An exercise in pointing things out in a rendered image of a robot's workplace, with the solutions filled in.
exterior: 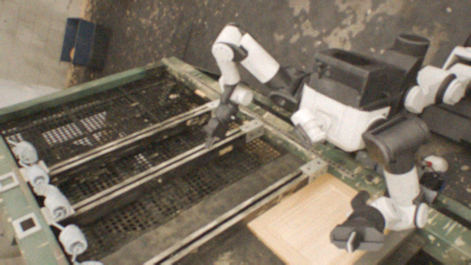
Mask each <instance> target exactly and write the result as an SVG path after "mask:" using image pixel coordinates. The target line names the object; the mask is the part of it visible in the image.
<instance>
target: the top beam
mask: <svg viewBox="0 0 471 265"><path fill-rule="evenodd" d="M10 172H12V169H11V167H10V165H9V163H8V161H7V159H6V157H5V155H4V153H3V151H2V149H1V147H0V176H2V175H4V174H7V173H10ZM0 182H1V185H2V186H6V185H8V184H11V183H14V182H15V181H14V179H13V177H8V178H7V179H4V180H0ZM0 203H1V206H2V208H3V210H4V213H5V215H6V217H7V220H8V222H9V224H10V227H11V229H12V232H13V235H14V236H15V240H16V241H17V244H18V246H19V249H20V251H21V254H22V256H23V258H24V261H25V263H26V265H60V263H59V261H58V260H57V257H56V255H55V254H54V251H53V249H52V247H51V245H50V243H49V241H48V239H47V237H46V235H45V233H44V232H43V229H42V230H39V231H38V232H35V233H33V234H32V235H31V236H28V237H26V238H23V239H21V240H19V239H18V236H17V234H16V231H15V229H14V227H13V224H12V222H14V221H16V220H18V219H20V218H21V217H22V216H26V215H27V214H29V213H33V212H34V211H33V209H32V207H31V205H30V204H29V201H28V199H27V198H26V195H25V193H24V191H23V189H22V187H21V186H20V185H17V186H16V187H13V188H10V189H8V190H6V191H2V192H1V193H0Z"/></svg>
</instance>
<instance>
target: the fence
mask: <svg viewBox="0 0 471 265"><path fill-rule="evenodd" d="M416 229H417V226H414V227H412V228H409V229H406V230H398V231H397V230H390V231H389V232H388V233H387V234H386V235H385V236H384V237H385V244H384V245H383V246H382V247H381V249H380V250H379V251H377V252H373V251H369V250H367V251H366V252H365V253H364V254H363V255H362V256H361V257H360V258H358V259H357V260H356V261H355V262H354V263H353V264H351V265H380V264H381V263H382V262H383V261H384V260H385V259H387V258H388V257H389V256H390V255H391V254H392V253H393V252H394V251H395V250H396V249H397V248H398V247H399V246H400V245H401V244H402V243H403V242H405V241H406V240H407V239H408V238H409V237H410V236H411V235H412V234H413V233H415V230H416Z"/></svg>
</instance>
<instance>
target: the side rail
mask: <svg viewBox="0 0 471 265"><path fill-rule="evenodd" d="M165 70H166V68H165V63H163V62H161V61H156V62H154V63H150V64H148V65H145V66H141V67H138V68H134V69H131V70H129V71H124V72H121V73H119V74H114V75H112V76H109V77H105V78H102V79H98V80H95V81H93V82H89V83H85V84H83V85H75V86H73V87H70V88H66V89H63V90H61V91H56V92H54V93H50V94H46V95H44V96H40V97H37V98H34V99H30V100H27V101H24V102H20V103H18V104H14V105H10V106H7V107H3V108H0V123H3V122H6V121H9V120H12V119H17V118H20V117H22V116H26V115H29V114H31V113H35V112H38V111H41V110H45V109H47V108H50V107H54V106H56V105H61V104H63V103H66V102H70V101H72V100H75V99H79V98H82V97H84V96H88V95H91V94H95V93H100V92H102V91H106V90H109V89H111V88H115V87H118V86H120V85H124V84H127V83H129V82H133V81H136V80H140V79H143V78H145V77H149V76H152V75H154V74H158V73H160V72H162V71H165Z"/></svg>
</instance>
